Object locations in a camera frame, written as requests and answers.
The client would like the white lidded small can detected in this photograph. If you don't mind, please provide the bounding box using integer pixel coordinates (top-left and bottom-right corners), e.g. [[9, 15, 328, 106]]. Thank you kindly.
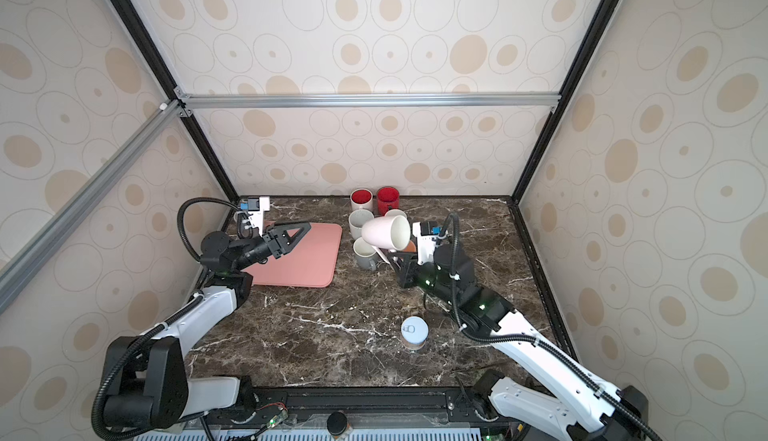
[[400, 316, 429, 351]]

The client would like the white ribbed mug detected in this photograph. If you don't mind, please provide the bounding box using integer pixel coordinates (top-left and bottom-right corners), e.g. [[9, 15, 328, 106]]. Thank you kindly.
[[385, 209, 407, 219]]

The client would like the pink plastic tray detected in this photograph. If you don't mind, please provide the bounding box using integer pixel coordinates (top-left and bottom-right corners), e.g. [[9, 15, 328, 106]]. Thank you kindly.
[[245, 223, 342, 288]]

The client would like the horizontal aluminium rail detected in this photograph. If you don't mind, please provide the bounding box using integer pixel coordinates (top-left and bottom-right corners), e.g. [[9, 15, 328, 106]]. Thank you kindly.
[[180, 92, 561, 110]]

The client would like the small grey mug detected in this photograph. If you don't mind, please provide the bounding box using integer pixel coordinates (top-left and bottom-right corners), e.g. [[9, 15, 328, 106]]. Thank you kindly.
[[353, 237, 380, 272]]

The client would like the white mug red inside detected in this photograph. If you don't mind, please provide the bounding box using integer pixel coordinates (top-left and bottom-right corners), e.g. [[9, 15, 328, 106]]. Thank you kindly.
[[350, 189, 374, 212]]

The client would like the cream speckled mug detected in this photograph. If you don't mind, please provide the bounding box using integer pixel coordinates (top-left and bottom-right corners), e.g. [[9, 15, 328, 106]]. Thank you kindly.
[[348, 209, 375, 240]]

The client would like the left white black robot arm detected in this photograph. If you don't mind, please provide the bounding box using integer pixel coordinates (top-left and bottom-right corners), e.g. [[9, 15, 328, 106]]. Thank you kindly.
[[91, 197, 311, 440]]

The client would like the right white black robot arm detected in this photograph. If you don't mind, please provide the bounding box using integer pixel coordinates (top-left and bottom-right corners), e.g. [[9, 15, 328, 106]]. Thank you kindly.
[[361, 213, 660, 440]]

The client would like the black round knob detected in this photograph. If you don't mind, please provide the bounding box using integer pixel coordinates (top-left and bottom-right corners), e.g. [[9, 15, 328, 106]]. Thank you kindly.
[[326, 411, 350, 439]]

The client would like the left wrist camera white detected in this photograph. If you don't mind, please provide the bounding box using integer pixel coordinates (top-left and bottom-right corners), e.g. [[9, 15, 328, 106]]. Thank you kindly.
[[234, 196, 270, 238]]

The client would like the pale pink mug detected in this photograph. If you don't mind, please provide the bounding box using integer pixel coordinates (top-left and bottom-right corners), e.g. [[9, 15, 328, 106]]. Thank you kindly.
[[362, 215, 411, 251]]

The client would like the diagonal aluminium rail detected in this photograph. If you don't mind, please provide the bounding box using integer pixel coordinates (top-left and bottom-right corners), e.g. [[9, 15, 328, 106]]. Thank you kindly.
[[1, 99, 181, 310]]

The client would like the black base frame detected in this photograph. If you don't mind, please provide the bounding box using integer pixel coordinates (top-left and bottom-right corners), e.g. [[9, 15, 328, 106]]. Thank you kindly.
[[105, 384, 625, 441]]

